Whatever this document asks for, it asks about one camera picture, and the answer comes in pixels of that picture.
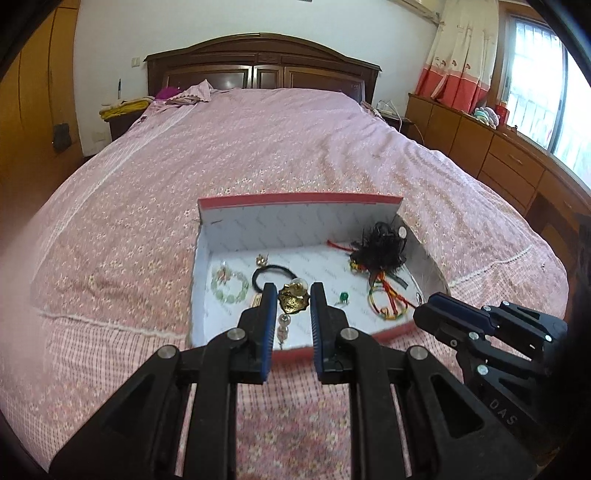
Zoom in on yellow wooden wardrobe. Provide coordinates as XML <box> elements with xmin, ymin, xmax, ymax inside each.
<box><xmin>0</xmin><ymin>0</ymin><xmax>86</xmax><ymax>217</ymax></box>

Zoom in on white cables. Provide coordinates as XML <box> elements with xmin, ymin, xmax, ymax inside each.
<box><xmin>374</xmin><ymin>100</ymin><xmax>416</xmax><ymax>134</ymax></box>

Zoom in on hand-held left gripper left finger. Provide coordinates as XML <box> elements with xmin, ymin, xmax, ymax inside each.
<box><xmin>48</xmin><ymin>282</ymin><xmax>279</xmax><ymax>480</ymax></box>

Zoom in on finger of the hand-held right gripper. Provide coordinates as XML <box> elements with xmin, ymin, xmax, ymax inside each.
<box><xmin>431</xmin><ymin>293</ymin><xmax>568</xmax><ymax>370</ymax></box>
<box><xmin>413</xmin><ymin>305</ymin><xmax>555</xmax><ymax>457</ymax></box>

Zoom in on green bead bracelet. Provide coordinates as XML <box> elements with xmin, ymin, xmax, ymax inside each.
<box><xmin>211</xmin><ymin>261</ymin><xmax>250</xmax><ymax>304</ymax></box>

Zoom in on dark wooden headboard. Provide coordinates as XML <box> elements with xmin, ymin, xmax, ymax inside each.
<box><xmin>143</xmin><ymin>32</ymin><xmax>383</xmax><ymax>107</ymax></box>

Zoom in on black hanging bag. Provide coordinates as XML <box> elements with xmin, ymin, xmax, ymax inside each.
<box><xmin>52</xmin><ymin>122</ymin><xmax>71</xmax><ymax>152</ymax></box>

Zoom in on pink striped cloth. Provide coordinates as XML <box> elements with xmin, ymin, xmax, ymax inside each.
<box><xmin>168</xmin><ymin>78</ymin><xmax>213</xmax><ymax>107</ymax></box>

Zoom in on dark wooden nightstand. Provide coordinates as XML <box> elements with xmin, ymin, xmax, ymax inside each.
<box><xmin>108</xmin><ymin>113</ymin><xmax>148</xmax><ymax>141</ymax></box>

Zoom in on red cardboard box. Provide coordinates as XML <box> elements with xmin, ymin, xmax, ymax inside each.
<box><xmin>186</xmin><ymin>194</ymin><xmax>453</xmax><ymax>365</ymax></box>

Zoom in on pink floral bedspread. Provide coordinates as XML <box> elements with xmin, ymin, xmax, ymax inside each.
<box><xmin>0</xmin><ymin>85</ymin><xmax>571</xmax><ymax>480</ymax></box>

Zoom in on white and red curtain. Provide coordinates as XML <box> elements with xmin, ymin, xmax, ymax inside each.
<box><xmin>413</xmin><ymin>0</ymin><xmax>502</xmax><ymax>109</ymax></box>

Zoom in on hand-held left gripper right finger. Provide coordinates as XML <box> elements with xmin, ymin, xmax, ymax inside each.
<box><xmin>310</xmin><ymin>282</ymin><xmax>539</xmax><ymax>480</ymax></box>

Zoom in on yellow folded cloth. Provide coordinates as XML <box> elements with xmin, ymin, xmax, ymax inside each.
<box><xmin>99</xmin><ymin>97</ymin><xmax>155</xmax><ymax>121</ymax></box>

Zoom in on black hair tie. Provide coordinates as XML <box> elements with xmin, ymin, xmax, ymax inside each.
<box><xmin>252</xmin><ymin>264</ymin><xmax>298</xmax><ymax>296</ymax></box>

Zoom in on black feather hair accessory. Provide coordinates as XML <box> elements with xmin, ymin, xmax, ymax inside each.
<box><xmin>348</xmin><ymin>222</ymin><xmax>409</xmax><ymax>278</ymax></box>

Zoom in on wooden sideboard cabinet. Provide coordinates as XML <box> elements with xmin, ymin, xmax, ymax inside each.
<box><xmin>406</xmin><ymin>92</ymin><xmax>591</xmax><ymax>259</ymax></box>

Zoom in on red braided cord bracelet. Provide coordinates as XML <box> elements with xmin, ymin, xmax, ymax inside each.
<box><xmin>327</xmin><ymin>239</ymin><xmax>370</xmax><ymax>273</ymax></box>

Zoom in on window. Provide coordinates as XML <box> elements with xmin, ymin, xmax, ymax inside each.
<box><xmin>501</xmin><ymin>0</ymin><xmax>591</xmax><ymax>185</ymax></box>

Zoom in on colourful braided cord bracelet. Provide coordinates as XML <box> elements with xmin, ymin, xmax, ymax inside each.
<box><xmin>367</xmin><ymin>270</ymin><xmax>419</xmax><ymax>321</ymax></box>

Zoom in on pastel plush toy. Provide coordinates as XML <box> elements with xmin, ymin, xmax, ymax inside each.
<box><xmin>473</xmin><ymin>106</ymin><xmax>502</xmax><ymax>130</ymax></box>

